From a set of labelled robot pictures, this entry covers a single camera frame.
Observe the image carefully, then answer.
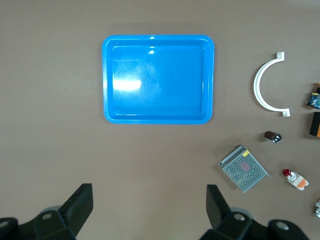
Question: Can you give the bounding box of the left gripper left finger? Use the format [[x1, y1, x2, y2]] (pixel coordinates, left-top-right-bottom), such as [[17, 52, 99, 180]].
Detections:
[[0, 183, 94, 240]]

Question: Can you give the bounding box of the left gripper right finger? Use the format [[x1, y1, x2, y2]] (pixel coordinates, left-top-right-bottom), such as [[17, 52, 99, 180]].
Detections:
[[199, 184, 311, 240]]

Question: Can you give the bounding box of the dark brown cylindrical capacitor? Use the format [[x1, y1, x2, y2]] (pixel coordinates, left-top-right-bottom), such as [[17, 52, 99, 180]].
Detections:
[[264, 130, 283, 144]]

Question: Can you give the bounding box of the perforated metal power supply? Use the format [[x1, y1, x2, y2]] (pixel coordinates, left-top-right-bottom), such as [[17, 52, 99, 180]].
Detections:
[[217, 144, 271, 194]]

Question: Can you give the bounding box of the red pushbutton white orange base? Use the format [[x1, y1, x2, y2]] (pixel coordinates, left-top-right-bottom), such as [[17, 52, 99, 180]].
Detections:
[[282, 168, 310, 192]]

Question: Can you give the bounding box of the brown table cover mat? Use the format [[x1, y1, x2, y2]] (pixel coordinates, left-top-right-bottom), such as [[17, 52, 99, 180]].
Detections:
[[0, 0, 320, 240]]

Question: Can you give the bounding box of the orange single-hole button box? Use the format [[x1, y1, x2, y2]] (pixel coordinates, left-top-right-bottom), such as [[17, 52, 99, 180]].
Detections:
[[309, 111, 320, 139]]

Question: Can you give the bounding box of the orange cap pushbutton blue block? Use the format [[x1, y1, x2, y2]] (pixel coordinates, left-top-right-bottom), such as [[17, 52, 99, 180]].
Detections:
[[305, 82, 320, 110]]

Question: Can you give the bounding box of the blue plastic tray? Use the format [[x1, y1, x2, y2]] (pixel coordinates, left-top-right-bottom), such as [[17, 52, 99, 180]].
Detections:
[[101, 34, 216, 125]]

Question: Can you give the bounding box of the large white half-ring clamp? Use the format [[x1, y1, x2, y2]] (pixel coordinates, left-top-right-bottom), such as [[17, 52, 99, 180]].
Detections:
[[253, 51, 291, 118]]

